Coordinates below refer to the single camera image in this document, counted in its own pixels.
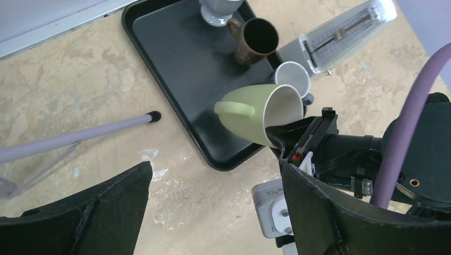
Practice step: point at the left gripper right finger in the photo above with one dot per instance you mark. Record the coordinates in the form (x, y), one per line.
(327, 221)

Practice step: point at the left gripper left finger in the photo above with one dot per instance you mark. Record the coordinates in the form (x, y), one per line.
(103, 219)

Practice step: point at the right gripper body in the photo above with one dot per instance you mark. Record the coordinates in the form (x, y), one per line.
(301, 136)

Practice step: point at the green cup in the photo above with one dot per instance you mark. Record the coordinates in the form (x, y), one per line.
(248, 111)

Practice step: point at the blue patterned mug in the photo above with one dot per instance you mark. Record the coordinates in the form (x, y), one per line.
(296, 75)

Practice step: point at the brown mug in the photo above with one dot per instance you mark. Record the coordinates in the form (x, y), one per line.
(256, 39)

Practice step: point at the white mug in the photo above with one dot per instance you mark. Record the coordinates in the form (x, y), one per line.
(217, 12)

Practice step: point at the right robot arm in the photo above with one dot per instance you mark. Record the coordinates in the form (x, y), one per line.
(419, 168)

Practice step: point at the tripod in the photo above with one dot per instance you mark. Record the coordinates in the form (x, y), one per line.
(71, 140)

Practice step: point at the black tray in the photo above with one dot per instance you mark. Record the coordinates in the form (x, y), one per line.
(193, 64)

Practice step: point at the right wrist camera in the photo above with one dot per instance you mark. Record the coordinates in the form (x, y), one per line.
(273, 216)

